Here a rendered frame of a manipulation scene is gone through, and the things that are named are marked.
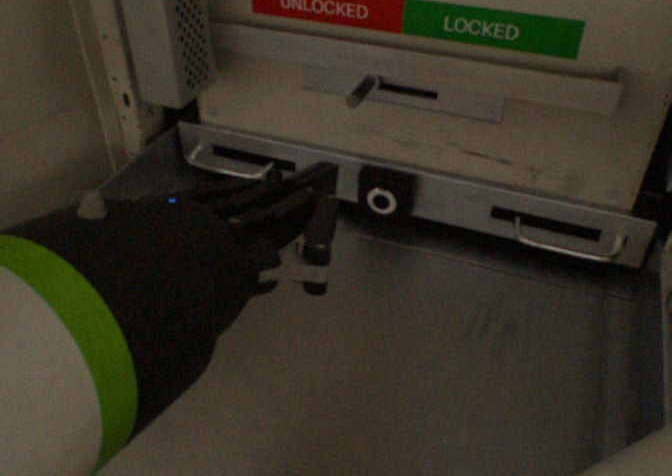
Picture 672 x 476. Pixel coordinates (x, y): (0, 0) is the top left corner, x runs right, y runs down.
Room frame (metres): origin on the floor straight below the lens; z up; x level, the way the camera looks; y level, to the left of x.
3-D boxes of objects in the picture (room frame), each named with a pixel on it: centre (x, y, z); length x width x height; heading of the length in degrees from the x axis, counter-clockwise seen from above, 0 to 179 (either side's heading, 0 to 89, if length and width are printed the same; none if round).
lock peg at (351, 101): (0.56, -0.03, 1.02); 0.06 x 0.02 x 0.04; 158
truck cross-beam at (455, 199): (0.58, -0.07, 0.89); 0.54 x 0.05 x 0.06; 68
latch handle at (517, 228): (0.47, -0.23, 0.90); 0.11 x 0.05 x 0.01; 68
